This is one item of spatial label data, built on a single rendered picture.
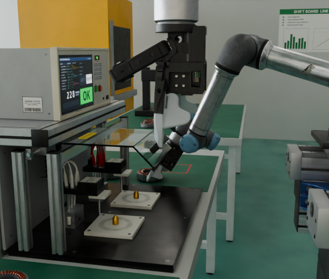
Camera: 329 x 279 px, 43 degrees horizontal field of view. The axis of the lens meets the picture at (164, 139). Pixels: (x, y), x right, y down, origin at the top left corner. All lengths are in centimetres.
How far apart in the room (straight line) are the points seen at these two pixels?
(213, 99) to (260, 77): 496
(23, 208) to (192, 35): 71
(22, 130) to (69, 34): 400
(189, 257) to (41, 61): 68
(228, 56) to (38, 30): 392
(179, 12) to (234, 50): 85
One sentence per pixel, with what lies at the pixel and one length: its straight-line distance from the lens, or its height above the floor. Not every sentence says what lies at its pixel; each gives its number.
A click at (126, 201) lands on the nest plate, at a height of 78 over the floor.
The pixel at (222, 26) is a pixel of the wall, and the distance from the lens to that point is 653.
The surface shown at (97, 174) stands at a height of 87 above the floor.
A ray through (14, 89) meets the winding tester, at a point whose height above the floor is 120.
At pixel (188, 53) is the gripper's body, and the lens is 73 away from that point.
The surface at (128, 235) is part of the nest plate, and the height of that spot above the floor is 78.
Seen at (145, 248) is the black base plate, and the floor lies 77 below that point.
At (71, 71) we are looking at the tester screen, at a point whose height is 125.
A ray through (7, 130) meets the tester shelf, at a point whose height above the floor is 111.
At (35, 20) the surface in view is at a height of 166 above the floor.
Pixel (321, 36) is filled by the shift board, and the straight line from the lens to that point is 657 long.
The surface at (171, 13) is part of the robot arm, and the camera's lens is 71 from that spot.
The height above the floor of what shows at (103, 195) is 88.
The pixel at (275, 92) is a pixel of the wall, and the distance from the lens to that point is 654.
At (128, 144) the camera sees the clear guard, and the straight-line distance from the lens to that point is 113.
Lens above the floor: 131
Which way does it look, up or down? 12 degrees down
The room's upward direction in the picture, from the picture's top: straight up
